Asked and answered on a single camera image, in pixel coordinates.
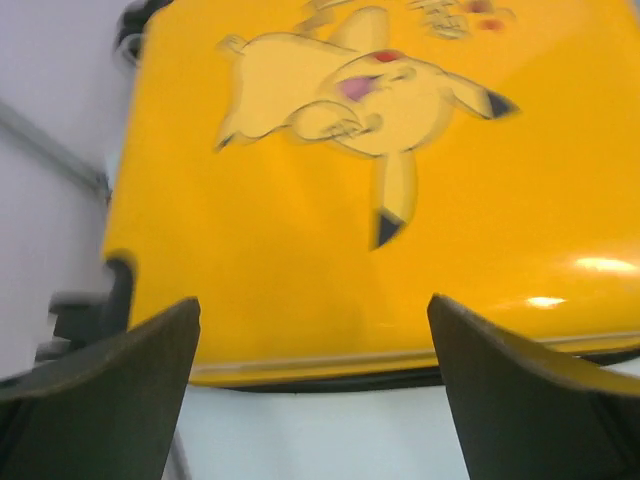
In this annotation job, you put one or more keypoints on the left aluminium corner post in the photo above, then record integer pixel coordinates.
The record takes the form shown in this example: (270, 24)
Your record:
(51, 152)

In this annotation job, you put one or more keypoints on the yellow Pikachu suitcase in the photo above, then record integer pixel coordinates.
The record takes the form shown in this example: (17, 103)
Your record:
(313, 172)

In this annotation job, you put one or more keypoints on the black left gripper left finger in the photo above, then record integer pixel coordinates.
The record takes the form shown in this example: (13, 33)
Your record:
(108, 411)

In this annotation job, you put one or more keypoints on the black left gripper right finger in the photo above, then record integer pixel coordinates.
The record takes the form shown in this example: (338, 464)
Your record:
(524, 411)

